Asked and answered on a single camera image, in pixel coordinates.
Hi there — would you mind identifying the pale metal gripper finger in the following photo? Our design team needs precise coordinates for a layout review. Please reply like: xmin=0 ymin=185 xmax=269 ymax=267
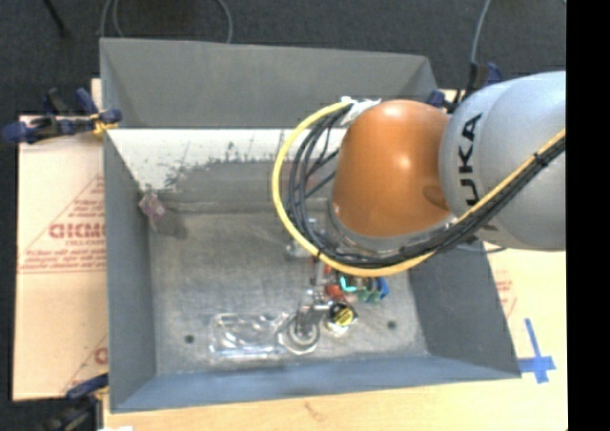
xmin=310 ymin=296 xmax=332 ymax=326
xmin=295 ymin=298 xmax=312 ymax=341

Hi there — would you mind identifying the clear plastic bottle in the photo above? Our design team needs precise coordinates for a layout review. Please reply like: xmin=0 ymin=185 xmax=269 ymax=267
xmin=207 ymin=311 xmax=289 ymax=364

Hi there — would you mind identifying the grey metal bin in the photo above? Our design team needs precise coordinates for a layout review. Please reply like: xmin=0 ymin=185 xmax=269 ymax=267
xmin=98 ymin=37 xmax=522 ymax=414

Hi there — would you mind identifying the black cylinder on white bracket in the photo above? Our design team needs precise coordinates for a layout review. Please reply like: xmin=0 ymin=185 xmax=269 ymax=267
xmin=323 ymin=300 xmax=359 ymax=339

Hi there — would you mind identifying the clear round glass cup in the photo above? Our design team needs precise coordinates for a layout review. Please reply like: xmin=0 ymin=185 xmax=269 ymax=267
xmin=277 ymin=318 xmax=322 ymax=357

